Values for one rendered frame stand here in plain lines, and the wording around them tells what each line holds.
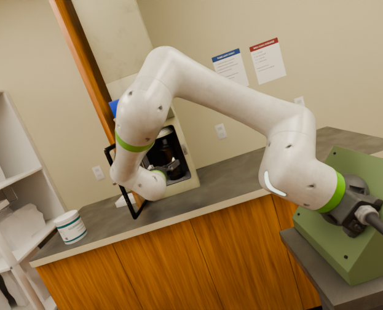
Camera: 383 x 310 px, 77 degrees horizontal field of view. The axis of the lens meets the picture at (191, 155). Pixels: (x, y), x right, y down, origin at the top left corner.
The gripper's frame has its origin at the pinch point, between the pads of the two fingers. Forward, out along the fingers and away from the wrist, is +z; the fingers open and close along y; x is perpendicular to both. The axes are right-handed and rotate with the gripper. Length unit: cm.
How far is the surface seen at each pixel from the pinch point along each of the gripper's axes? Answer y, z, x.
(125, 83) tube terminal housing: 7, 17, -48
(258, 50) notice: -84, 60, -44
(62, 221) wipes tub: 62, -6, 11
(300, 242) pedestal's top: -45, -59, 26
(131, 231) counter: 25.9, -12.3, 26.3
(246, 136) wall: -59, 60, 14
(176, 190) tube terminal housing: 1.3, 17.6, 22.9
